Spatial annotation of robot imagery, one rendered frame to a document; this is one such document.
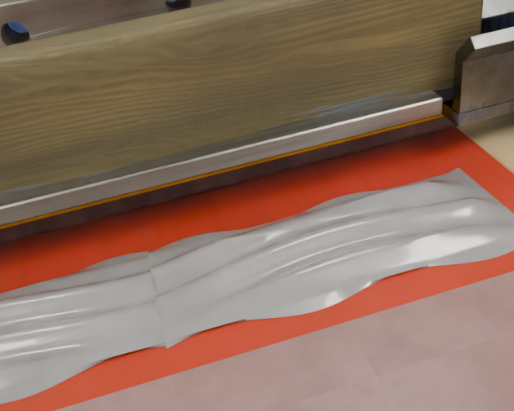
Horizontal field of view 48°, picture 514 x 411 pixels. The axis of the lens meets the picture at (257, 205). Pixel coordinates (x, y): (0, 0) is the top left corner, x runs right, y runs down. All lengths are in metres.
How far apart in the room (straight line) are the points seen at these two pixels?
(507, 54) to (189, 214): 0.19
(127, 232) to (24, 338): 0.09
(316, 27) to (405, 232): 0.11
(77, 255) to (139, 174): 0.06
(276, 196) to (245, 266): 0.07
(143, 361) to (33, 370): 0.04
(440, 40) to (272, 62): 0.09
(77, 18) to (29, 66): 0.23
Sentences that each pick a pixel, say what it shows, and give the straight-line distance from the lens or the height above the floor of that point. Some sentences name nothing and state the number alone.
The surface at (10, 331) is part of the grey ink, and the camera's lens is 0.28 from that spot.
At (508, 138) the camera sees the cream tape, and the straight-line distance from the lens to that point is 0.38.
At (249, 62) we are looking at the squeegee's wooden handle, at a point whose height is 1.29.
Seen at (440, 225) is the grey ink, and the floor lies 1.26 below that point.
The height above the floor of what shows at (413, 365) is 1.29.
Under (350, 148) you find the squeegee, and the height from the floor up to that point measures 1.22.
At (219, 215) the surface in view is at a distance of 0.32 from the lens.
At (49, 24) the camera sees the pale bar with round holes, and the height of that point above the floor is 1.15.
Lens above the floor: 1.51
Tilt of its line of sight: 65 degrees down
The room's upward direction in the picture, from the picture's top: 4 degrees clockwise
